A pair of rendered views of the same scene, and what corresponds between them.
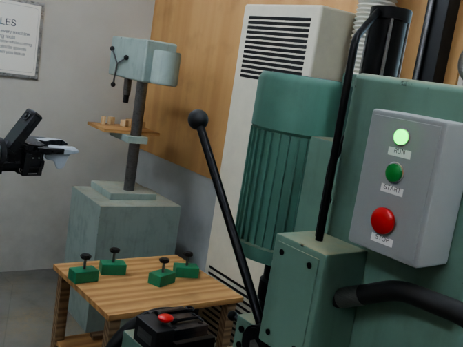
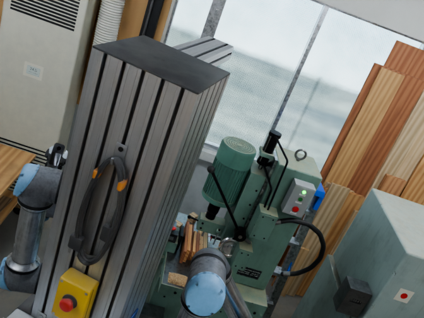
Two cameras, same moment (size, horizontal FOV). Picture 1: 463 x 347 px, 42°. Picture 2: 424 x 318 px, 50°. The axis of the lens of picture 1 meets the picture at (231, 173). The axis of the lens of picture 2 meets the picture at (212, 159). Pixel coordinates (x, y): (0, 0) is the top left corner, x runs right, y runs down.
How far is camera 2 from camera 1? 1.83 m
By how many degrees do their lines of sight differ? 58
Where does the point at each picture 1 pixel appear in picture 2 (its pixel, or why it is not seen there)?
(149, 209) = not seen: outside the picture
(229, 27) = not seen: outside the picture
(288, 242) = (265, 214)
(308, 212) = (247, 193)
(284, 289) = (262, 225)
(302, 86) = (250, 157)
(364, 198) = (289, 203)
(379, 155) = (296, 194)
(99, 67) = not seen: outside the picture
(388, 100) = (289, 173)
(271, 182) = (234, 185)
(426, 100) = (301, 176)
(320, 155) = (254, 178)
